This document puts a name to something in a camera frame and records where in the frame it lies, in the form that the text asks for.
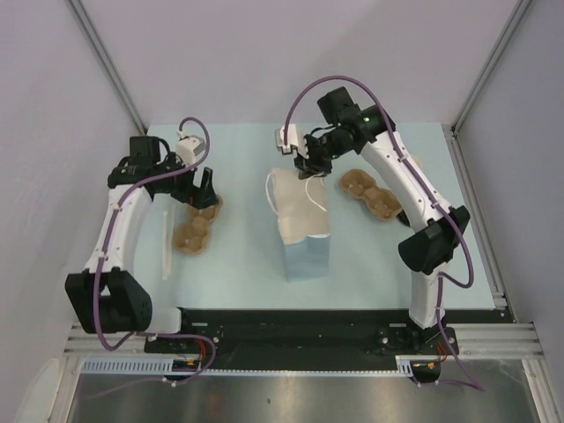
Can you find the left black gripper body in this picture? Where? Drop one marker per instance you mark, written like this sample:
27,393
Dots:
182,189

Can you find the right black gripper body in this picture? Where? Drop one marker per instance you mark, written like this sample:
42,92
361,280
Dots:
321,153

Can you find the light blue paper bag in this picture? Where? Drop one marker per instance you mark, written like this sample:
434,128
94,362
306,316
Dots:
302,213

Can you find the brown cardboard cup carrier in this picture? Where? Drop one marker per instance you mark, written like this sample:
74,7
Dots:
193,235

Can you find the brown paper cup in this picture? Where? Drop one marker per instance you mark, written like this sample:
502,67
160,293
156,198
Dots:
417,161

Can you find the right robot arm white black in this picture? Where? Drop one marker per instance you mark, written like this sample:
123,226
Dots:
437,227

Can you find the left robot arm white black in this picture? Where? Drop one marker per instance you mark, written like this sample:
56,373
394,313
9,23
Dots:
105,295

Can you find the white wrapped straw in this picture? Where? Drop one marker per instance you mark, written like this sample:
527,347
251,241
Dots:
167,242

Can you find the light blue table mat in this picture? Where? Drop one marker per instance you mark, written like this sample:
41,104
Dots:
243,265

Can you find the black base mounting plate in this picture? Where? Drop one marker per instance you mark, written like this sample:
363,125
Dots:
306,340

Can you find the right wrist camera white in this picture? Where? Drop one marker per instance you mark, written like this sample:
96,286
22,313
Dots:
289,139

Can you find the white slotted cable duct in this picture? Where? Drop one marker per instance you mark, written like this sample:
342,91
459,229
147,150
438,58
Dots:
128,366

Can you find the aluminium frame rail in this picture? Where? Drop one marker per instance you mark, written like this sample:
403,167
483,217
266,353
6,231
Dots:
100,52

